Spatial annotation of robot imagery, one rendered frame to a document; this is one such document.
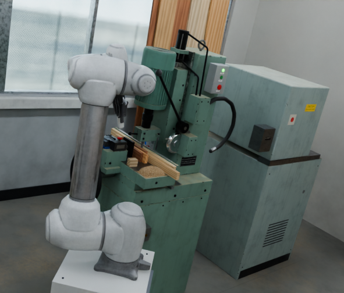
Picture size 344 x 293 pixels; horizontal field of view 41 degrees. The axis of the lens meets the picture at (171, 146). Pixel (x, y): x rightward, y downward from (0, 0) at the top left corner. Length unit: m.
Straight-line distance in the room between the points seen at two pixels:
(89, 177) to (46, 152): 2.14
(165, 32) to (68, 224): 2.52
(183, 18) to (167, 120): 1.77
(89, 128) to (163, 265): 1.34
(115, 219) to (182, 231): 1.02
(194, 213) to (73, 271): 1.08
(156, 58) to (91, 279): 1.14
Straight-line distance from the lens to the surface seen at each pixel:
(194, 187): 2.71
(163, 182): 2.43
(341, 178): 4.47
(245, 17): 4.93
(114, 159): 2.48
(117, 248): 1.89
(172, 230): 2.75
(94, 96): 1.71
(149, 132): 2.57
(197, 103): 2.52
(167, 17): 4.04
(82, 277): 1.92
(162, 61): 2.42
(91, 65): 1.70
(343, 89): 4.43
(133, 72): 1.73
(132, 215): 1.85
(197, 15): 4.28
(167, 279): 2.97
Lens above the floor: 1.80
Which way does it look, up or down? 18 degrees down
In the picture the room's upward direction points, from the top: 12 degrees clockwise
